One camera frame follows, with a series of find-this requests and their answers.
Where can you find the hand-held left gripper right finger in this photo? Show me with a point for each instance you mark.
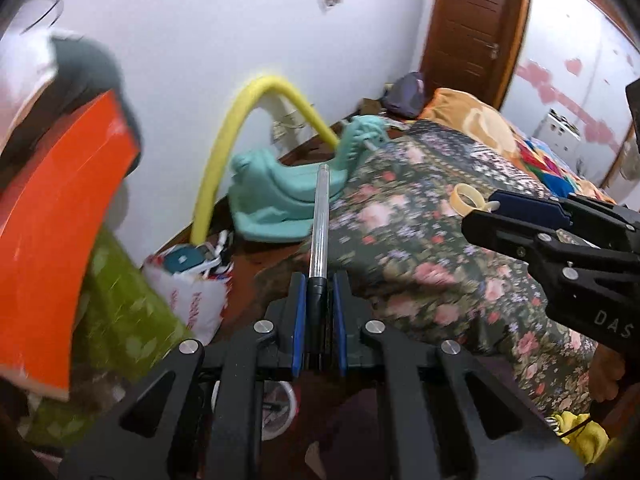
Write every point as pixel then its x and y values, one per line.
pixel 341 325

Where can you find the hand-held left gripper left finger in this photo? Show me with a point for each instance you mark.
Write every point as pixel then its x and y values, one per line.
pixel 299 325

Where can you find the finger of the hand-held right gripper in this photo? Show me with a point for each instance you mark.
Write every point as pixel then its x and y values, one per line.
pixel 530 210
pixel 500 237

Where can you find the clear tape roll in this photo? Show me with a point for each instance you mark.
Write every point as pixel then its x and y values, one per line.
pixel 458 200

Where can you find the silver marker pen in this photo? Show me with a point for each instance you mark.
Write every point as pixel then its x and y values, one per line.
pixel 320 220

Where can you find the bin with orange lid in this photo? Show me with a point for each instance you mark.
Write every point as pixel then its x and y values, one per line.
pixel 60 210

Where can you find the person's right hand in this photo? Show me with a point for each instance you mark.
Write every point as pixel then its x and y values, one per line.
pixel 606 375

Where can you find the patchwork patterned quilt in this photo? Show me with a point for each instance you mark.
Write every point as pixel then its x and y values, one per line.
pixel 480 156

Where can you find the pink toy wheel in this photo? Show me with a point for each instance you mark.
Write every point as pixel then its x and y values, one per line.
pixel 280 402

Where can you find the dark floral blanket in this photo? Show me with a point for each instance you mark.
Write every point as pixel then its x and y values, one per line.
pixel 400 260

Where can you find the white box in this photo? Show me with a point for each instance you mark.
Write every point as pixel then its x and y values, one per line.
pixel 561 124

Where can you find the white printed shopping bag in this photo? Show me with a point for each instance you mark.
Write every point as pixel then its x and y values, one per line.
pixel 200 305

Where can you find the orange fleece blanket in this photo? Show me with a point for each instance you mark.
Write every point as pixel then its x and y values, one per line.
pixel 480 120

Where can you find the yellow cloth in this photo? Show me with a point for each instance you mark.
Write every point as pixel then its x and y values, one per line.
pixel 580 432

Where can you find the teal plastic rocking toy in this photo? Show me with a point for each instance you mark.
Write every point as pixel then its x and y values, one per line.
pixel 280 185

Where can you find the purple backpack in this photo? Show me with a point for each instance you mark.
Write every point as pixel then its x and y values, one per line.
pixel 405 95

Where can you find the green leaf-patterned cloth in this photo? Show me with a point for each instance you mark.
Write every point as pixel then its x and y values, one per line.
pixel 125 320

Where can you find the yellow foam tube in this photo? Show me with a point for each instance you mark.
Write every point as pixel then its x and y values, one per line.
pixel 215 170

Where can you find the wardrobe door with pink hearts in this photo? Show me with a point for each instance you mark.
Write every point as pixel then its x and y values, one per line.
pixel 575 35

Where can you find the brown wooden door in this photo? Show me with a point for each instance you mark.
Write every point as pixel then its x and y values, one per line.
pixel 465 35

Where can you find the wall power socket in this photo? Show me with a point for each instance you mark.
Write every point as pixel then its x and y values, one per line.
pixel 286 127

